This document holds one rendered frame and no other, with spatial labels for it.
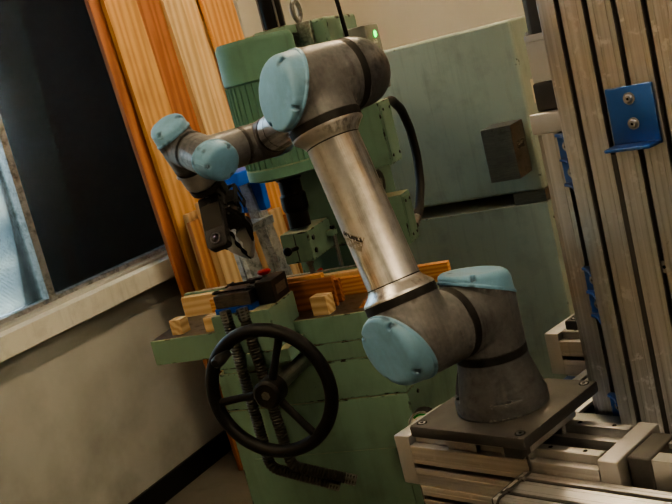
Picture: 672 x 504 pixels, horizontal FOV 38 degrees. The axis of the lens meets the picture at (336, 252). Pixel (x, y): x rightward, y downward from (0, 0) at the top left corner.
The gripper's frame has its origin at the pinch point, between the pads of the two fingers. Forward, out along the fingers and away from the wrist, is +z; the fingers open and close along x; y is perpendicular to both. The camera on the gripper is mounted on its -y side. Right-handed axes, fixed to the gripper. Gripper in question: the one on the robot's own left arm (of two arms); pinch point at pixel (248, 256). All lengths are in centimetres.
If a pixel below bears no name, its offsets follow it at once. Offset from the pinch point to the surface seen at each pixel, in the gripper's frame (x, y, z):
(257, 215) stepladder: 29, 92, 57
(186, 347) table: 24.6, -1.6, 17.6
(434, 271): -33.9, 1.9, 22.6
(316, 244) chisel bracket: -10.3, 11.9, 12.6
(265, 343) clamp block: 1.6, -14.2, 12.2
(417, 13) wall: -28, 248, 94
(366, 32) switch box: -34, 55, -9
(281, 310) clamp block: -2.7, -7.7, 10.7
